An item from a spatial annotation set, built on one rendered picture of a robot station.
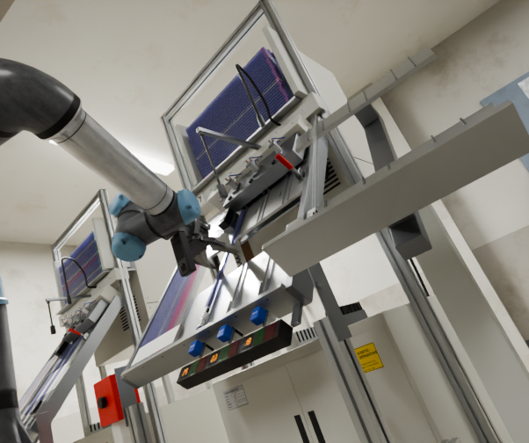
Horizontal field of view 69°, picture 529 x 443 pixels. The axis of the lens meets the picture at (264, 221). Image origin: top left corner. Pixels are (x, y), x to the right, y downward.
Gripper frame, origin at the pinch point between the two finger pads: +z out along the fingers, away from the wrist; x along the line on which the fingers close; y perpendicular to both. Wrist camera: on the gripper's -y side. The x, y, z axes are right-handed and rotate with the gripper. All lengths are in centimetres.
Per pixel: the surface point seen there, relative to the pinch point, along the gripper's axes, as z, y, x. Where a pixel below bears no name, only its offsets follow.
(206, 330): -7.5, -25.5, -4.9
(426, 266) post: 1, -29, -55
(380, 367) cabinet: 31, -30, -25
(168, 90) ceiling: 0, 215, 94
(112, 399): 5, -22, 69
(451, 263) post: 2, -30, -59
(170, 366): -3.3, -26.7, 17.1
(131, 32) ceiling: -44, 192, 60
